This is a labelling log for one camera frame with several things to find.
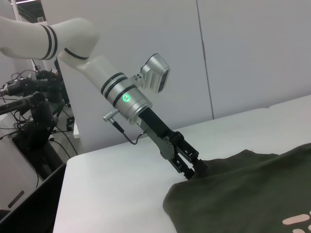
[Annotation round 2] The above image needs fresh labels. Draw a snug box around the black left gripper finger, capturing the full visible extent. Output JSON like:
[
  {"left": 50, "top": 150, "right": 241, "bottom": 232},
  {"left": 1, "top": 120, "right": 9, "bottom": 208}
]
[
  {"left": 176, "top": 140, "right": 208, "bottom": 174},
  {"left": 167, "top": 155, "right": 195, "bottom": 180}
]

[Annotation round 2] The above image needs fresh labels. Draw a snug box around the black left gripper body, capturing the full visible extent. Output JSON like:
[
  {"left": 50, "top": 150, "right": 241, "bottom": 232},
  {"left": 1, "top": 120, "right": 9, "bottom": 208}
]
[{"left": 138, "top": 108, "right": 187, "bottom": 161}]

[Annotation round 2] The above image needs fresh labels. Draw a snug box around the dark green FREE T-shirt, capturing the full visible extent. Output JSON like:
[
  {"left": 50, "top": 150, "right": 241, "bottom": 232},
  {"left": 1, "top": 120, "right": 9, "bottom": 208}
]
[{"left": 162, "top": 143, "right": 311, "bottom": 233}]

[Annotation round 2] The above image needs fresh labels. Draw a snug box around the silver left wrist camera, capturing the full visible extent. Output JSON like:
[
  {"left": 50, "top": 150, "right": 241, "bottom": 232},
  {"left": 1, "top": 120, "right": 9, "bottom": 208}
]
[{"left": 132, "top": 53, "right": 171, "bottom": 94}]

